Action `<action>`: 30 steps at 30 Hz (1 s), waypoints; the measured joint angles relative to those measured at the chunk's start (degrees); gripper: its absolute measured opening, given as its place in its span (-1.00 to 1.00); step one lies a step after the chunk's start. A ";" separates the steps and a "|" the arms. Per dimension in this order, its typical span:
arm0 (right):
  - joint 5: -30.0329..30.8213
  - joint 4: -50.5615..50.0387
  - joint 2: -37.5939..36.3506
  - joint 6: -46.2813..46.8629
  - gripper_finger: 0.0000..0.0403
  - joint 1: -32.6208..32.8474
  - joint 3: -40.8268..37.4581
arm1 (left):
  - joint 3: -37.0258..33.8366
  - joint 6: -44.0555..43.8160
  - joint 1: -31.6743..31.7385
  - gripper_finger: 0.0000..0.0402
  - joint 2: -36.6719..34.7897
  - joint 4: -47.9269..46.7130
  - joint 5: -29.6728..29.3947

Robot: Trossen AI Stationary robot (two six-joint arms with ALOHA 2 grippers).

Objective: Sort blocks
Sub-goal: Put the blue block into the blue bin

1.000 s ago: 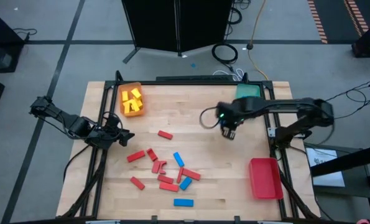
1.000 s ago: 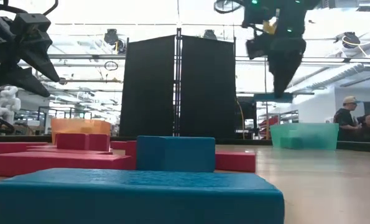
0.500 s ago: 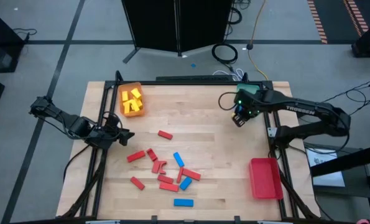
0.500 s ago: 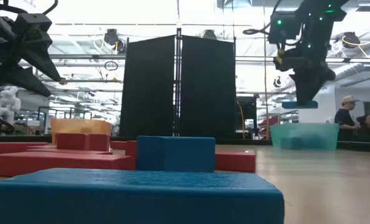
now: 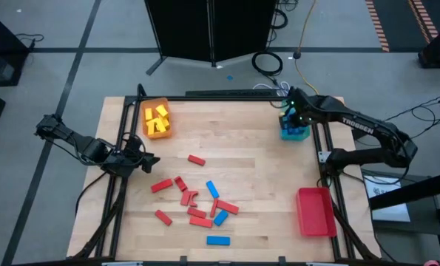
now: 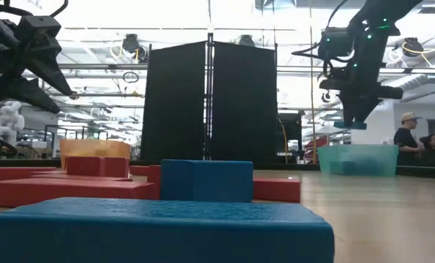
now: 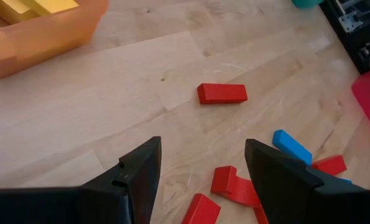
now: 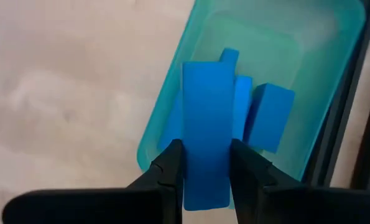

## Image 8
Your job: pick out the blue wooden block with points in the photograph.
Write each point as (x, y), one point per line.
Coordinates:
(208, 133)
(243, 102)
(270, 116)
(229, 55)

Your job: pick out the teal translucent plastic bin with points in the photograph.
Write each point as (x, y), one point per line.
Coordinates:
(296, 37)

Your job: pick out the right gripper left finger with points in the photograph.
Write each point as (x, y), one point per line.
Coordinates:
(172, 168)

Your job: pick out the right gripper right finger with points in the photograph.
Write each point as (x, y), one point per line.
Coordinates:
(253, 174)

